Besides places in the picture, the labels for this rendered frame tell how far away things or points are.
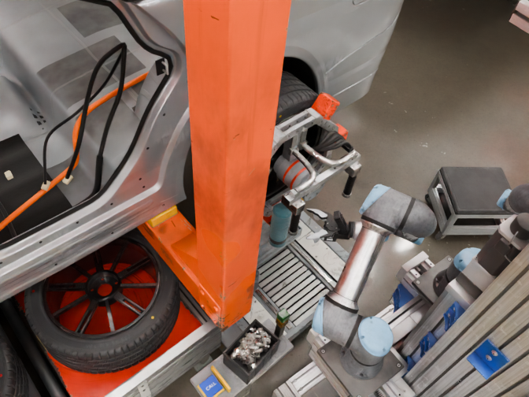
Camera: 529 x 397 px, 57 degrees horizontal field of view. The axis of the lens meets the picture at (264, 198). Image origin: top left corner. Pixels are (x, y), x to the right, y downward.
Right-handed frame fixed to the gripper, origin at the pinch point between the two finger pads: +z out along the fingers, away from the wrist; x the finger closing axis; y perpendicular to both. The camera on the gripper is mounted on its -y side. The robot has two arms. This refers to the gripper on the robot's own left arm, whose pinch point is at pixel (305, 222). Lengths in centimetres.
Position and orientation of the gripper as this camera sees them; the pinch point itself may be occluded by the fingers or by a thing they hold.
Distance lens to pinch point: 207.2
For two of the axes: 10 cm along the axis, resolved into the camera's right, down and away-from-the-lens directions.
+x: 0.7, -7.8, 6.2
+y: -0.7, 6.1, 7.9
